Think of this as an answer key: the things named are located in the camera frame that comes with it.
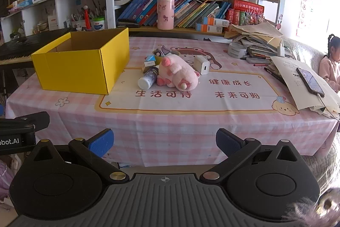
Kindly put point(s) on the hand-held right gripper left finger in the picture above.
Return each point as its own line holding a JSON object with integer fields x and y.
{"x": 102, "y": 140}

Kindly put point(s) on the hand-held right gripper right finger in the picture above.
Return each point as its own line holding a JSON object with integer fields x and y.
{"x": 228, "y": 142}

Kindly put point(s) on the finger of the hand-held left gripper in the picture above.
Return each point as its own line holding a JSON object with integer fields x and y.
{"x": 32, "y": 119}

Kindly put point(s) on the yellow cardboard box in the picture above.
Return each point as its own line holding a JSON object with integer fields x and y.
{"x": 74, "y": 70}

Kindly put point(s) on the white bottle purple label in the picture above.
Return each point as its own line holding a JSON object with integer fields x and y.
{"x": 147, "y": 79}

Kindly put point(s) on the white charger plug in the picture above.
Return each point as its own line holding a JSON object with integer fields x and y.
{"x": 202, "y": 66}

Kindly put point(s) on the pink plush pig toy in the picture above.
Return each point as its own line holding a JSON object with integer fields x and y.
{"x": 178, "y": 72}

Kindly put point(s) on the small white yellow box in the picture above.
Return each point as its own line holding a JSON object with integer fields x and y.
{"x": 147, "y": 65}

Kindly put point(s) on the small blue white box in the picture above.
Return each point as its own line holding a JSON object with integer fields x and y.
{"x": 150, "y": 58}

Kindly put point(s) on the pink checkered cloth desktop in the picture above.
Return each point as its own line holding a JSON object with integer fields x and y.
{"x": 170, "y": 120}

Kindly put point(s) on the pink purple cloth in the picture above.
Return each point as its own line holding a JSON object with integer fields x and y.
{"x": 8, "y": 181}

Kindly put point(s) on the black electronic keyboard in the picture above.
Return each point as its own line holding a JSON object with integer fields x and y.
{"x": 26, "y": 48}

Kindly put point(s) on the black pen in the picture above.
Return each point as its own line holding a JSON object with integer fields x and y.
{"x": 273, "y": 75}

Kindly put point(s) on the red pen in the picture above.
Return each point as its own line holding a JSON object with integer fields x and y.
{"x": 261, "y": 64}

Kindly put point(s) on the white paper sheets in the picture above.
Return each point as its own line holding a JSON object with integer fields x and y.
{"x": 292, "y": 83}

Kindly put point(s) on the grey pencil case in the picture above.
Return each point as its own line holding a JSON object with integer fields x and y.
{"x": 257, "y": 60}

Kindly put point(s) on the white tape roll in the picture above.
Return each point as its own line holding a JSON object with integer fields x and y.
{"x": 232, "y": 52}

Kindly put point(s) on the yellow tape roll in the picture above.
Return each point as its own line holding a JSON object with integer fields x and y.
{"x": 158, "y": 60}

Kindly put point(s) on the white box red label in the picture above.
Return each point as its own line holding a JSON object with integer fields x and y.
{"x": 53, "y": 22}

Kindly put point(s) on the black smartphone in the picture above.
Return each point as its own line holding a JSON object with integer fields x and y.
{"x": 310, "y": 82}

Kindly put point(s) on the small grey toy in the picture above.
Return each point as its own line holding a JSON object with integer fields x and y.
{"x": 162, "y": 52}

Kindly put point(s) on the pile of papers and books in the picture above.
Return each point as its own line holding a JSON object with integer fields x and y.
{"x": 255, "y": 38}

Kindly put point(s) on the fuzzy grey sleeve cuff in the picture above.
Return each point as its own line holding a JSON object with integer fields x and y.
{"x": 318, "y": 211}

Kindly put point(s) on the red tasselled ornament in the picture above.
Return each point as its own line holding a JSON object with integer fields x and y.
{"x": 87, "y": 18}

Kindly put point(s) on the white tub blue label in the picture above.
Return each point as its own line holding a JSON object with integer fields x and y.
{"x": 98, "y": 24}

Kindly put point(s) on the grey patterned sofa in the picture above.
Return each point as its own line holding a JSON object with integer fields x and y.
{"x": 305, "y": 54}

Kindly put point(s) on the red upright books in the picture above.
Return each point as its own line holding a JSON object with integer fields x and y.
{"x": 233, "y": 18}

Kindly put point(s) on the colourful ornament bundle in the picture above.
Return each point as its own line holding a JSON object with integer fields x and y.
{"x": 252, "y": 18}

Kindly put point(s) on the small pink figurine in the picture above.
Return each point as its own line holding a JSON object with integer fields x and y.
{"x": 278, "y": 26}

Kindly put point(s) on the row of colourful books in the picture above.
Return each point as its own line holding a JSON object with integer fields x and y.
{"x": 191, "y": 11}

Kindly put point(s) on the red thick book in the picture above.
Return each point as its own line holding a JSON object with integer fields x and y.
{"x": 245, "y": 6}

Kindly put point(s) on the pink cartoon cylinder container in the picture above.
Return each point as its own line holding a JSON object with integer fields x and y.
{"x": 165, "y": 15}

